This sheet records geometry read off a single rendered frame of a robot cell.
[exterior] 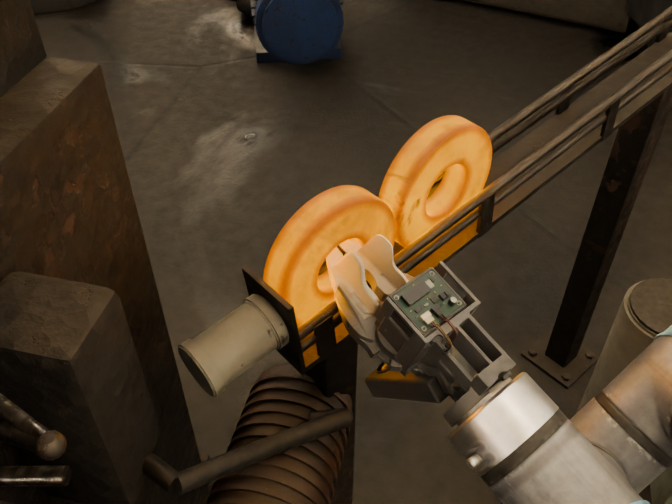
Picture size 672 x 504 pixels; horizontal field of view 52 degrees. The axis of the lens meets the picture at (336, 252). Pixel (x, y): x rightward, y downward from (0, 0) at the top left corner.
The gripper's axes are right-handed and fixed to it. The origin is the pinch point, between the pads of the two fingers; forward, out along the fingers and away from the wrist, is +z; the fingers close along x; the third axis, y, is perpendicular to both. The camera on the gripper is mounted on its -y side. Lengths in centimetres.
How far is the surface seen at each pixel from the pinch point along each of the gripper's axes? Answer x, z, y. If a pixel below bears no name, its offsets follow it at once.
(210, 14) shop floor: -104, 161, -128
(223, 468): 19.0, -9.1, -10.3
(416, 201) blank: -10.0, -0.6, 2.2
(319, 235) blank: 3.2, 0.3, 5.1
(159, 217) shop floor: -24, 71, -98
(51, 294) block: 25.7, 6.4, 6.9
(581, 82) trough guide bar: -47.4, 3.3, -1.2
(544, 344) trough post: -65, -18, -68
